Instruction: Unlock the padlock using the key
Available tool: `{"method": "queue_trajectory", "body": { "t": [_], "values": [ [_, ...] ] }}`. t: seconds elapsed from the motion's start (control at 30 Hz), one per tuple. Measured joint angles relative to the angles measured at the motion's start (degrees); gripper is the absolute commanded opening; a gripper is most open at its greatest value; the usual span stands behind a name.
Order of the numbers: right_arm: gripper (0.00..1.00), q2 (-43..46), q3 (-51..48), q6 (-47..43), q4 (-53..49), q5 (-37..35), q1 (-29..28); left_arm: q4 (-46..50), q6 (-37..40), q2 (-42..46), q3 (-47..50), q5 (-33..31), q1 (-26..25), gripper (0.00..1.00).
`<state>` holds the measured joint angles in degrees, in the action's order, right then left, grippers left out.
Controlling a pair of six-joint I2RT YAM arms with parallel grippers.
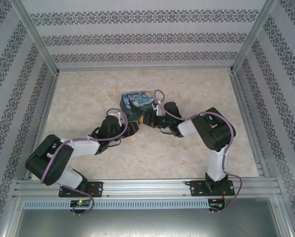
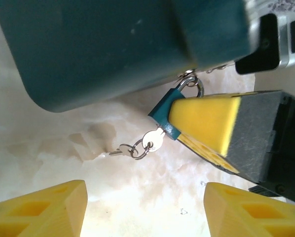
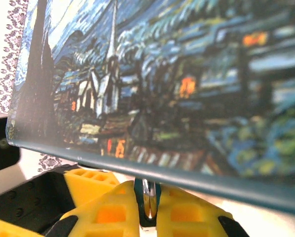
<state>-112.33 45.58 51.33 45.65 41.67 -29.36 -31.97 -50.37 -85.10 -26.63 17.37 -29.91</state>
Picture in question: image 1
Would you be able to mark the starry night painting tin box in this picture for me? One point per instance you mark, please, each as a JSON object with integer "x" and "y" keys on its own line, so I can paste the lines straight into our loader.
{"x": 136, "y": 103}

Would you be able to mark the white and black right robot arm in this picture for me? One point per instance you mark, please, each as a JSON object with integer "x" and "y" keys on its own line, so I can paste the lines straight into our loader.
{"x": 216, "y": 130}

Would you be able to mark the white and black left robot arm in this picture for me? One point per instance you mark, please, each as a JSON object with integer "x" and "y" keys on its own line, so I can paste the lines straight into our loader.
{"x": 83, "y": 146}

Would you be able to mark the circuit board with green light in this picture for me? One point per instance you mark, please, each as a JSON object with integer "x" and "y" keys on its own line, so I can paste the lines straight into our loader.
{"x": 81, "y": 203}

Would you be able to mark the grey metal sheet panel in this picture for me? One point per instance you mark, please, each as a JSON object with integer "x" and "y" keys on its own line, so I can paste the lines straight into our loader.
{"x": 147, "y": 223}

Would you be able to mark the circuit board with orange light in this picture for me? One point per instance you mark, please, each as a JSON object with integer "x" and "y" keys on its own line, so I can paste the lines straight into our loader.
{"x": 216, "y": 203}

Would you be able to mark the long aluminium mounting rail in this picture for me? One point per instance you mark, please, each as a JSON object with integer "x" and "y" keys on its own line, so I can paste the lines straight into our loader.
{"x": 147, "y": 187}

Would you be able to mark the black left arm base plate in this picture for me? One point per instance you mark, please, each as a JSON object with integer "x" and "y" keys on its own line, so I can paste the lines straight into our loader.
{"x": 97, "y": 189}

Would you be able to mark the aluminium table side rail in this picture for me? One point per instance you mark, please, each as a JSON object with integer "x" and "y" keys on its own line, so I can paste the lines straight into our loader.
{"x": 248, "y": 123}
{"x": 42, "y": 123}

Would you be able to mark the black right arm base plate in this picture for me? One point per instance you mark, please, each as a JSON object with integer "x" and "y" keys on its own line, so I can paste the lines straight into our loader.
{"x": 196, "y": 188}

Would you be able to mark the aluminium frame post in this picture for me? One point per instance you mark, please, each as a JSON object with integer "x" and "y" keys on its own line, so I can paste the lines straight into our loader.
{"x": 254, "y": 37}
{"x": 34, "y": 37}

